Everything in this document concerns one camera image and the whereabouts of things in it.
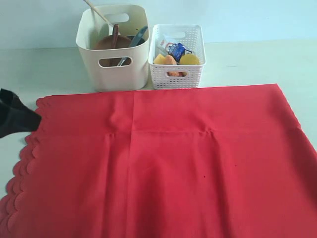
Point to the yellow lemon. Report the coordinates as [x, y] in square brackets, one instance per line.
[189, 59]

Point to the white perforated basket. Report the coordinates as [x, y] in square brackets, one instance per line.
[190, 36]

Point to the cream plastic bin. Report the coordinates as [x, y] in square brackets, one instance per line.
[114, 69]

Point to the red tablecloth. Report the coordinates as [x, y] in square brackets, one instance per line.
[222, 162]

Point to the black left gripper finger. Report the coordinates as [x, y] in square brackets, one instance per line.
[15, 117]

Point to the brown wooden plate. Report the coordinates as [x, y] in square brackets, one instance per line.
[107, 43]

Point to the stainless steel cup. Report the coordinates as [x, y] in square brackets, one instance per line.
[135, 41]

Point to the steel table knife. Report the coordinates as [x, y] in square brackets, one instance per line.
[140, 33]

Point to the yellow cheese wedge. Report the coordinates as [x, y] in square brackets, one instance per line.
[160, 59]

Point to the orange fried food piece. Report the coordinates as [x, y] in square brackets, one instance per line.
[169, 60]

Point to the dark wooden spoon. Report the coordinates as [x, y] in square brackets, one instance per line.
[115, 33]

